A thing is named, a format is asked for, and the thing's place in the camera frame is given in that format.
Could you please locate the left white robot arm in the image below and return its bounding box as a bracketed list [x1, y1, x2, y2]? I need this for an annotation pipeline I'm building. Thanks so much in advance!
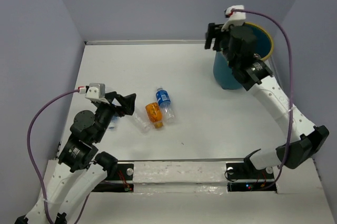
[16, 87, 136, 223]

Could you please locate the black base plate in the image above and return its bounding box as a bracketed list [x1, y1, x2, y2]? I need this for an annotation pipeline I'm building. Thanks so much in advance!
[224, 162, 277, 192]
[93, 162, 134, 193]

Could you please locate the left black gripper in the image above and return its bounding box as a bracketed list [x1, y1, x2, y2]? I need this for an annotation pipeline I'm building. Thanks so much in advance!
[94, 91, 137, 142]

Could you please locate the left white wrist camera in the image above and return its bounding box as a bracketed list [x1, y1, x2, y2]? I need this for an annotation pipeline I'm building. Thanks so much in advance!
[85, 83, 105, 101]

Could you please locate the blue label water bottle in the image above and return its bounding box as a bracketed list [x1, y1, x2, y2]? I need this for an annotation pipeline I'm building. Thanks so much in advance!
[155, 86, 175, 123]

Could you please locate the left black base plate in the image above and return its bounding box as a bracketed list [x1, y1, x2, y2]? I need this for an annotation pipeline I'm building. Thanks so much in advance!
[93, 162, 134, 193]

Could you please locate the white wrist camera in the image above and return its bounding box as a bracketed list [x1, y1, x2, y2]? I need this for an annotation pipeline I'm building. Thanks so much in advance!
[221, 5, 246, 32]
[85, 83, 105, 101]

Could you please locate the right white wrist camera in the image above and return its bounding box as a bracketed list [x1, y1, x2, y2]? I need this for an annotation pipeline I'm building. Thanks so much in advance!
[221, 5, 246, 32]

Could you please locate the clear bottle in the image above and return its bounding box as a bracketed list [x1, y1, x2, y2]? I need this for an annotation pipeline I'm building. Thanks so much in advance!
[133, 113, 151, 133]

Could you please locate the blue cap bottle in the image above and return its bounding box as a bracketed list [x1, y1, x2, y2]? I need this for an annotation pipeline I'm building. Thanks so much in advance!
[108, 116, 118, 130]

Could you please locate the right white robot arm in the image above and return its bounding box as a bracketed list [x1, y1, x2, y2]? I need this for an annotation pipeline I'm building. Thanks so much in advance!
[204, 23, 329, 178]

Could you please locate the blue bin yellow rim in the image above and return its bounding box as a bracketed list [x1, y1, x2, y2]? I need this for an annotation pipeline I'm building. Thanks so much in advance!
[213, 22, 274, 90]

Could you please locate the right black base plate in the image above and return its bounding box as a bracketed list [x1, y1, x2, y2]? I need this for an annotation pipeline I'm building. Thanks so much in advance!
[224, 162, 277, 192]

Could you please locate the short orange juice bottle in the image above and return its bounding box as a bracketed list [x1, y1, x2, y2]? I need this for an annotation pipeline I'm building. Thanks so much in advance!
[145, 102, 163, 129]

